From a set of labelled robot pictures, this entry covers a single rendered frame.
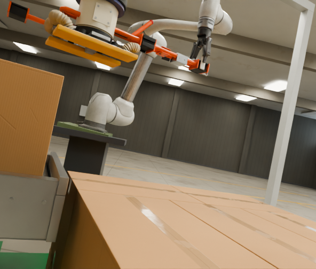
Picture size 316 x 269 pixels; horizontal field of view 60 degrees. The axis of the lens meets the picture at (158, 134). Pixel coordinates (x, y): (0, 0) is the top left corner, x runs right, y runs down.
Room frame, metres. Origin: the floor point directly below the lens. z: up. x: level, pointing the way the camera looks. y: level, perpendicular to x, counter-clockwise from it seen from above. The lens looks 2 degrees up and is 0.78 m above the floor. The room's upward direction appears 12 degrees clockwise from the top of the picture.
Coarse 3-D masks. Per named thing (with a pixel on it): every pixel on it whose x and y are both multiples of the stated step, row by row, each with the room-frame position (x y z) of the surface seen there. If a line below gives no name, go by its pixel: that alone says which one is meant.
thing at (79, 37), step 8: (56, 32) 1.04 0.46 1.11; (64, 32) 1.02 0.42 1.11; (72, 32) 1.02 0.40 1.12; (80, 32) 1.05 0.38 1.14; (72, 40) 1.09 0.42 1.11; (80, 40) 1.07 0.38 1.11; (88, 40) 1.06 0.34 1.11; (96, 40) 1.07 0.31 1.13; (96, 48) 1.13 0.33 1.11; (104, 48) 1.11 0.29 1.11; (112, 48) 1.11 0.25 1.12; (120, 48) 1.14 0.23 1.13; (112, 56) 1.20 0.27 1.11; (120, 56) 1.17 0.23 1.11; (128, 56) 1.15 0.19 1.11; (136, 56) 1.16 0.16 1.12
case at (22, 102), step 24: (0, 72) 0.92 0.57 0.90; (24, 72) 0.95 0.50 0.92; (48, 72) 0.98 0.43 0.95; (0, 96) 0.93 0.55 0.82; (24, 96) 0.96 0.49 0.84; (48, 96) 0.99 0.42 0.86; (0, 120) 0.94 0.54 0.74; (24, 120) 0.97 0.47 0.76; (48, 120) 1.00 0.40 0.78; (0, 144) 0.94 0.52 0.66; (24, 144) 0.97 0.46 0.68; (48, 144) 1.00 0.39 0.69; (0, 168) 0.95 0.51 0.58; (24, 168) 0.98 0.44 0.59
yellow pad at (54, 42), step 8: (48, 40) 1.17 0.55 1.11; (56, 40) 1.17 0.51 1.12; (64, 48) 1.24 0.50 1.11; (72, 48) 1.21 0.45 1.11; (80, 48) 1.23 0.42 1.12; (80, 56) 1.32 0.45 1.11; (88, 56) 1.29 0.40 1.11; (96, 56) 1.27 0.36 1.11; (104, 56) 1.29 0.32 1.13; (104, 64) 1.38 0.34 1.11; (112, 64) 1.34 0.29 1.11; (120, 64) 1.33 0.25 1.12
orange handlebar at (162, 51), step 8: (64, 8) 1.11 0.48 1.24; (32, 16) 1.30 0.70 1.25; (72, 16) 1.16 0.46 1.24; (120, 32) 1.24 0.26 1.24; (128, 40) 1.31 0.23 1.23; (136, 40) 1.28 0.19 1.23; (160, 48) 1.35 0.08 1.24; (168, 56) 1.42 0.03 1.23; (176, 56) 1.40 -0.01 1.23; (192, 64) 1.46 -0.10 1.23
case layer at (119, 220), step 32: (96, 192) 1.06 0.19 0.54; (128, 192) 1.18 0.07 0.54; (160, 192) 1.34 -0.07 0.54; (192, 192) 1.55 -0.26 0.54; (64, 224) 1.16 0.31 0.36; (96, 224) 0.71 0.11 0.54; (128, 224) 0.75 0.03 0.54; (160, 224) 0.82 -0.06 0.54; (192, 224) 0.89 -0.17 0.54; (224, 224) 0.97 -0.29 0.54; (256, 224) 1.08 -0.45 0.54; (288, 224) 1.21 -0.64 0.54; (64, 256) 1.02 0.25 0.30; (96, 256) 0.65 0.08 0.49; (128, 256) 0.56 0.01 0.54; (160, 256) 0.59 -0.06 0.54; (192, 256) 0.62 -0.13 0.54; (224, 256) 0.66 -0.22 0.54; (256, 256) 0.71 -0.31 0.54; (288, 256) 0.77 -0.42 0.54
